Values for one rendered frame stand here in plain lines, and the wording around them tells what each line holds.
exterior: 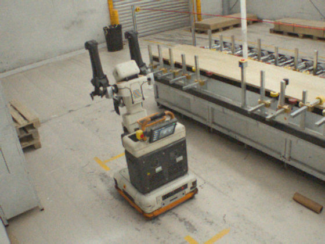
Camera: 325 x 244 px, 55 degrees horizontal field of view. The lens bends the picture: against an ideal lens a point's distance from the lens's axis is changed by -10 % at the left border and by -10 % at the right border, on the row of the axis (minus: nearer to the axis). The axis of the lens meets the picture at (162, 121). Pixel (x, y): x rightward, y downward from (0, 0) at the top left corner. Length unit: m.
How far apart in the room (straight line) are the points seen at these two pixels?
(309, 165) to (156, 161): 1.65
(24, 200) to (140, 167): 1.35
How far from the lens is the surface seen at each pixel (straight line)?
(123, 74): 3.05
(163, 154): 3.05
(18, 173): 3.48
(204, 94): 4.04
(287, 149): 3.75
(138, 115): 3.24
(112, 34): 9.52
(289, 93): 3.54
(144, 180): 3.05
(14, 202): 3.62
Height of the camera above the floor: 2.22
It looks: 26 degrees down
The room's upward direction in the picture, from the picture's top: 7 degrees counter-clockwise
